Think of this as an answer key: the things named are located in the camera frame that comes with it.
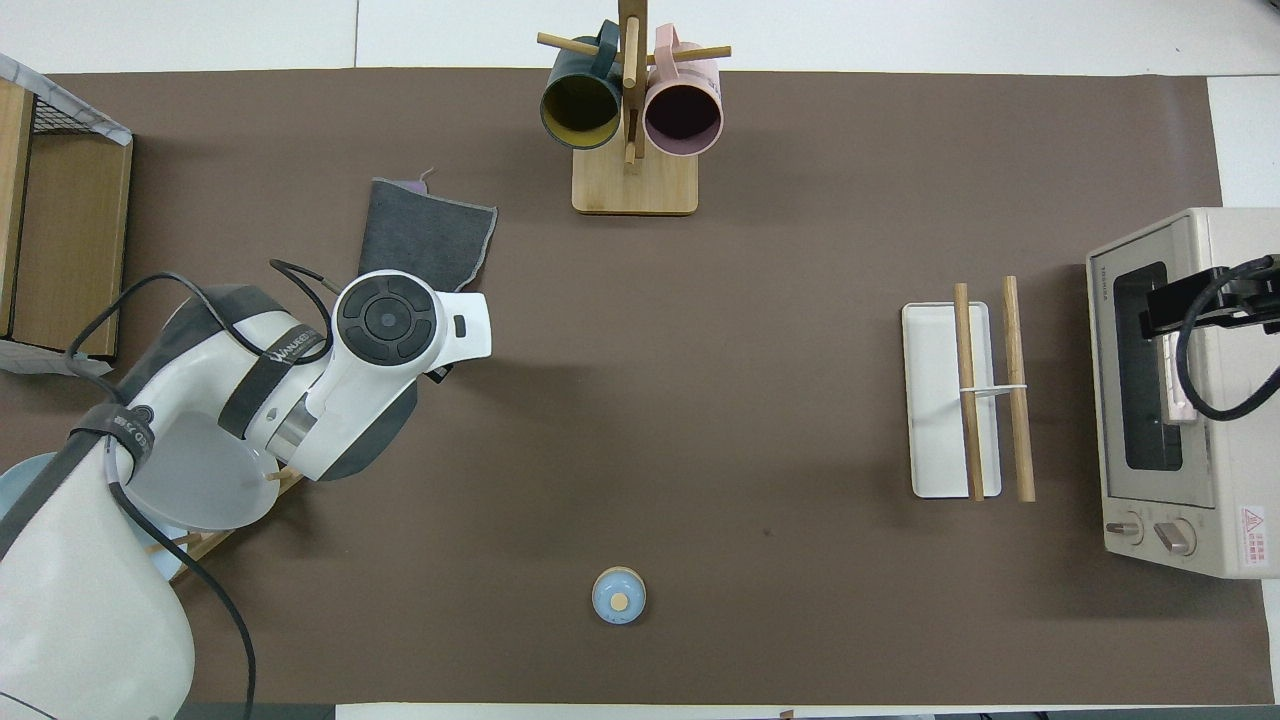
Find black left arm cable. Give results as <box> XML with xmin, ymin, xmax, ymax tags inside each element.
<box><xmin>65</xmin><ymin>260</ymin><xmax>336</xmax><ymax>720</ymax></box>

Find black wire basket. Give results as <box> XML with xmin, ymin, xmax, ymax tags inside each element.
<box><xmin>22</xmin><ymin>95</ymin><xmax>76</xmax><ymax>136</ymax></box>

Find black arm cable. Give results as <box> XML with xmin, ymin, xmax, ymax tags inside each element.
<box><xmin>1175</xmin><ymin>255</ymin><xmax>1280</xmax><ymax>421</ymax></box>
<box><xmin>65</xmin><ymin>260</ymin><xmax>336</xmax><ymax>720</ymax></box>

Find wooden mug tree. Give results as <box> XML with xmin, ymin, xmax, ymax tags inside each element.
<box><xmin>537</xmin><ymin>0</ymin><xmax>732</xmax><ymax>217</ymax></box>

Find white towel rack wooden bars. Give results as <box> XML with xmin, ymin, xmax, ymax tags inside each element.
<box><xmin>901</xmin><ymin>276</ymin><xmax>1037</xmax><ymax>503</ymax></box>

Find pink mug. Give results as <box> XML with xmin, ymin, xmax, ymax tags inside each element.
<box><xmin>644</xmin><ymin>25</ymin><xmax>724</xmax><ymax>158</ymax></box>

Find wooden plate rack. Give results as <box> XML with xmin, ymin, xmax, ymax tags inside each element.
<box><xmin>150</xmin><ymin>465</ymin><xmax>306</xmax><ymax>586</ymax></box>

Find light blue plate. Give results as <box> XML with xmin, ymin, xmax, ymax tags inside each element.
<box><xmin>0</xmin><ymin>452</ymin><xmax>191</xmax><ymax>583</ymax></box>

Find purple and grey towel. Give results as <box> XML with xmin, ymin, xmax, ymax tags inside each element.
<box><xmin>358</xmin><ymin>168</ymin><xmax>499</xmax><ymax>293</ymax></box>

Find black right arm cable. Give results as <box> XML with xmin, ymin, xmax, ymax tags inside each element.
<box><xmin>1175</xmin><ymin>255</ymin><xmax>1280</xmax><ymax>421</ymax></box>

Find pale grey plate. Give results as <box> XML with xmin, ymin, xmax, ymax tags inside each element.
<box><xmin>125</xmin><ymin>415</ymin><xmax>281</xmax><ymax>533</ymax></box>

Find dark teal mug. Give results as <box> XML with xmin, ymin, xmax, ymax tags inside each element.
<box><xmin>540</xmin><ymin>20</ymin><xmax>624</xmax><ymax>151</ymax></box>

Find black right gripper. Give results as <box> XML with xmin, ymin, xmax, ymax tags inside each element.
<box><xmin>1140</xmin><ymin>265</ymin><xmax>1280</xmax><ymax>341</ymax></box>

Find small blue lidded jar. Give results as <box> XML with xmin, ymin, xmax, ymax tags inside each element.
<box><xmin>592</xmin><ymin>566</ymin><xmax>647</xmax><ymax>626</ymax></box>

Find cream toaster oven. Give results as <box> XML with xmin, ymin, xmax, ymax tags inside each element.
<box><xmin>1086</xmin><ymin>207</ymin><xmax>1280</xmax><ymax>581</ymax></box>

